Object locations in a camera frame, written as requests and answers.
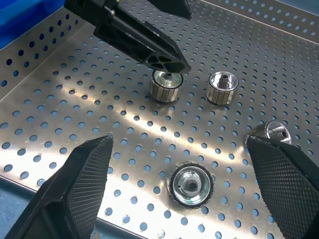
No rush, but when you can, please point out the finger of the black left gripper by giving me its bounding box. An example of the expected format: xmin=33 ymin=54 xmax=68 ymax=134
xmin=93 ymin=4 xmax=192 ymax=75
xmin=147 ymin=0 xmax=192 ymax=20

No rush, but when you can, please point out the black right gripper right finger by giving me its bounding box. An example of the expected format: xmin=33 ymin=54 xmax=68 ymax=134
xmin=245 ymin=135 xmax=319 ymax=239

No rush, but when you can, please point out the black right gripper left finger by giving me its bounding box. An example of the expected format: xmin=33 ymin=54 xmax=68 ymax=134
xmin=4 ymin=135 xmax=114 ymax=239

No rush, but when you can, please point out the blue plastic tray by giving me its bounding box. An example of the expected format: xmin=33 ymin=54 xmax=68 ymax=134
xmin=0 ymin=0 xmax=66 ymax=49

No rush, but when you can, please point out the perforated steel tray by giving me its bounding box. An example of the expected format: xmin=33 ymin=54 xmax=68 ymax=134
xmin=0 ymin=0 xmax=319 ymax=239

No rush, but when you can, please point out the metal roller with ribbed rim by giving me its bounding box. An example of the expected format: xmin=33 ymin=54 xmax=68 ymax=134
xmin=206 ymin=71 xmax=240 ymax=106
xmin=149 ymin=69 xmax=185 ymax=104
xmin=166 ymin=160 xmax=215 ymax=211
xmin=245 ymin=120 xmax=293 ymax=145

